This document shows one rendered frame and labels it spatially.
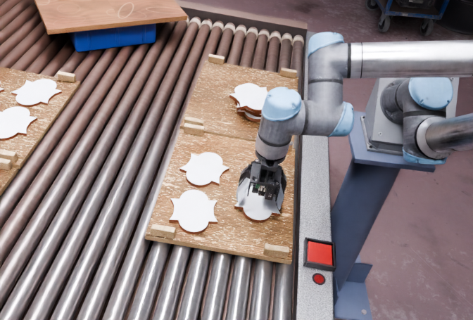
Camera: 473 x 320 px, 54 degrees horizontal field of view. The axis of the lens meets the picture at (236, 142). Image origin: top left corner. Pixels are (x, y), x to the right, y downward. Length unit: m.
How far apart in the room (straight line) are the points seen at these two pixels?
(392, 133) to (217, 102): 0.58
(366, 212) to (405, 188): 1.11
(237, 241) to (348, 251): 0.93
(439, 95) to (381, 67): 0.42
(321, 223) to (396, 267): 1.27
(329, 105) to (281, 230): 0.36
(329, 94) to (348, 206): 0.89
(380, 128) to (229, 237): 0.68
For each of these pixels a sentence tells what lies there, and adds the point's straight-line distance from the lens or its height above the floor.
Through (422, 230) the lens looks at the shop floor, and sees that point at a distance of 2.73.
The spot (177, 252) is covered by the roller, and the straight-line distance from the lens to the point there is 1.13.
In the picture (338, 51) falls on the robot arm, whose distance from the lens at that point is 1.02.
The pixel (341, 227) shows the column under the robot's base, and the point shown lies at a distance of 1.92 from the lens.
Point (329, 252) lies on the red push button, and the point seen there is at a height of 0.93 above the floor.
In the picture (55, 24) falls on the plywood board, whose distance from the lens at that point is 1.74.
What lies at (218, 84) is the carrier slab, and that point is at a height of 0.94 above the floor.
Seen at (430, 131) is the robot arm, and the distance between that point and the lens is 1.34.
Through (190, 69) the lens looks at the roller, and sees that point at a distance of 1.73.
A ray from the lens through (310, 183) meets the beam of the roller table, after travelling 1.35.
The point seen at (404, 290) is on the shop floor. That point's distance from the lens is 2.43.
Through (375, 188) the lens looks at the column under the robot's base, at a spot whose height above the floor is 0.70.
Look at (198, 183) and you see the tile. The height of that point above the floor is 0.95.
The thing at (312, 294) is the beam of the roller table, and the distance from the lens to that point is 1.13.
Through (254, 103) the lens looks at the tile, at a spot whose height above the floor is 1.00.
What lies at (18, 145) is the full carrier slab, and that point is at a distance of 1.40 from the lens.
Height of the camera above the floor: 1.83
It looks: 40 degrees down
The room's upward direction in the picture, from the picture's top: 10 degrees clockwise
